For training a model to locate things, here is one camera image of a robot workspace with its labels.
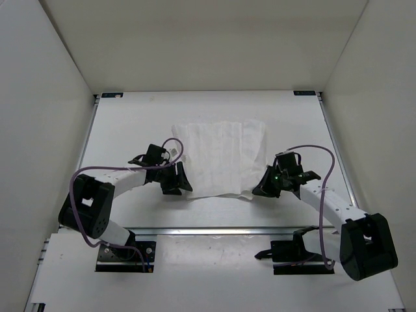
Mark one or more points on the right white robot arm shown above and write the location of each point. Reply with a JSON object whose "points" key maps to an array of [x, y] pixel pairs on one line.
{"points": [[360, 242]]}

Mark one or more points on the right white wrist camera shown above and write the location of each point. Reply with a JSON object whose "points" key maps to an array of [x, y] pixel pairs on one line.
{"points": [[286, 152]]}

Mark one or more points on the white pleated skirt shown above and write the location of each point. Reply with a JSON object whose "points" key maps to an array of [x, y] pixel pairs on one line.
{"points": [[226, 159]]}

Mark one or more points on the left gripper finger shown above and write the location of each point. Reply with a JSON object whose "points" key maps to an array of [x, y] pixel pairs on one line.
{"points": [[182, 180], [170, 188]]}

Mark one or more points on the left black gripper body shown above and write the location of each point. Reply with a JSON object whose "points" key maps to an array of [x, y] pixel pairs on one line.
{"points": [[167, 173]]}

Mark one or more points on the blue corner label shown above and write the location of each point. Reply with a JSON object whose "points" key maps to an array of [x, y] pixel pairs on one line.
{"points": [[112, 95], [304, 93]]}

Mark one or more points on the right blue corner label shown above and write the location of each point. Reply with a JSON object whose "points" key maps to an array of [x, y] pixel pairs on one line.
{"points": [[304, 93]]}

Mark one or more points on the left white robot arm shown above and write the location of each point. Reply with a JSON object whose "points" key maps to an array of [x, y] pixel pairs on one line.
{"points": [[92, 190]]}

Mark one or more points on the aluminium rail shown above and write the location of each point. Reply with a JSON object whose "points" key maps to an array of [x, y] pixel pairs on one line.
{"points": [[218, 231]]}

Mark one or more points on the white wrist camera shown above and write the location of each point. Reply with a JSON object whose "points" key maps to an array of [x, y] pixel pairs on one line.
{"points": [[170, 154], [286, 152]]}

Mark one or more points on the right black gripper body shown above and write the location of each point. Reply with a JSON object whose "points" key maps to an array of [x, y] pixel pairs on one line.
{"points": [[279, 177]]}

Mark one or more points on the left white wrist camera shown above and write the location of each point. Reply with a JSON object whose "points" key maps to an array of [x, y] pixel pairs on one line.
{"points": [[170, 154]]}

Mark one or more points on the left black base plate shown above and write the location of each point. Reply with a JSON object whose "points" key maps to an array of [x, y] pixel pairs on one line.
{"points": [[118, 260]]}

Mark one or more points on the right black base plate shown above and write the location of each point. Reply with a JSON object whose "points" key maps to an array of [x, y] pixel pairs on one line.
{"points": [[288, 261]]}

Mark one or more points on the left blue corner label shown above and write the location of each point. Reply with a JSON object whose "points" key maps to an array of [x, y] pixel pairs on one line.
{"points": [[112, 95]]}

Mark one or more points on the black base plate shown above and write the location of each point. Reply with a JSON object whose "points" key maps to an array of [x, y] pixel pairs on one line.
{"points": [[288, 261], [118, 260]]}

